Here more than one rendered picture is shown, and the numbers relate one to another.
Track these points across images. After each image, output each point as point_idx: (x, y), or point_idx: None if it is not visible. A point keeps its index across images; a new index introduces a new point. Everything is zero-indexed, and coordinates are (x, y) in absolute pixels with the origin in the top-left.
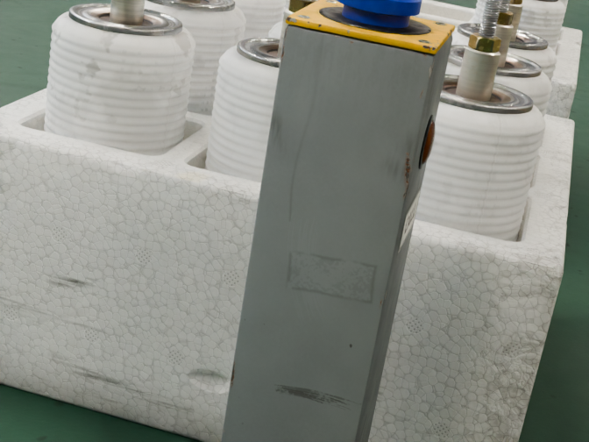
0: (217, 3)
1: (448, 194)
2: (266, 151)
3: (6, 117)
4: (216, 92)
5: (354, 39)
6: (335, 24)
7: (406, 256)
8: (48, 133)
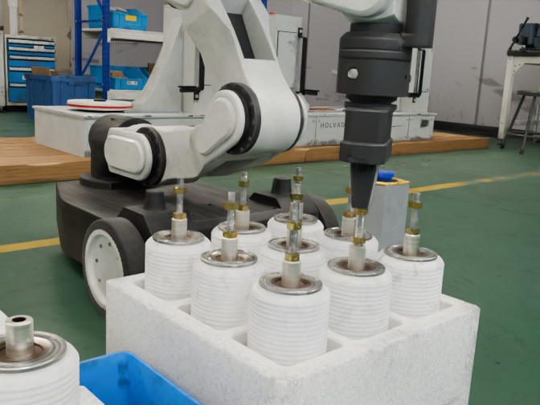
0: (342, 259)
1: None
2: (406, 215)
3: (457, 308)
4: (374, 259)
5: None
6: (398, 179)
7: None
8: (440, 298)
